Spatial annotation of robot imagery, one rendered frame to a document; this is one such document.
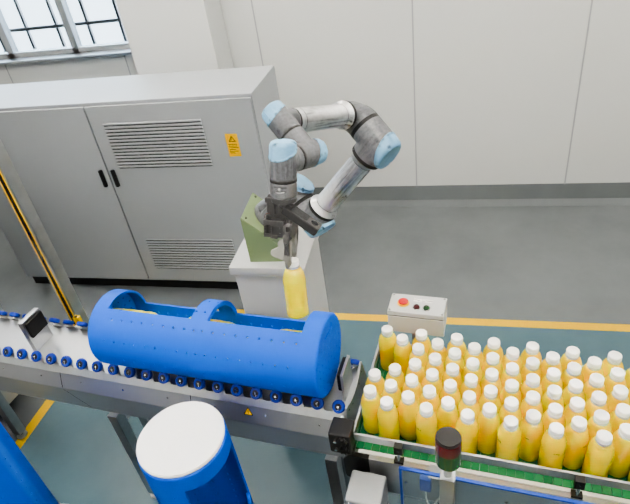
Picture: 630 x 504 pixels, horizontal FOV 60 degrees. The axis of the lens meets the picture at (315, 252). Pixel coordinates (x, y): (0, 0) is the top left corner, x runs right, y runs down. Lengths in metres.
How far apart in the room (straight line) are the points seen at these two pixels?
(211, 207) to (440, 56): 1.97
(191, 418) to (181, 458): 0.15
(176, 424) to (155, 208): 2.17
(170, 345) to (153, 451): 0.35
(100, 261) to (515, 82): 3.30
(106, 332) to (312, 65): 2.89
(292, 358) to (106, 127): 2.30
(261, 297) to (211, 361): 0.52
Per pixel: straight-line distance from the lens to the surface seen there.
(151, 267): 4.16
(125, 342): 2.06
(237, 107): 3.24
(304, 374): 1.76
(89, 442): 3.44
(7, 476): 2.27
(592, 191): 4.84
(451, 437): 1.44
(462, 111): 4.42
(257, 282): 2.27
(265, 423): 2.04
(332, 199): 2.00
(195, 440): 1.82
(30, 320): 2.52
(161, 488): 1.84
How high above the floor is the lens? 2.42
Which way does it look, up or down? 35 degrees down
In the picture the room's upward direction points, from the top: 9 degrees counter-clockwise
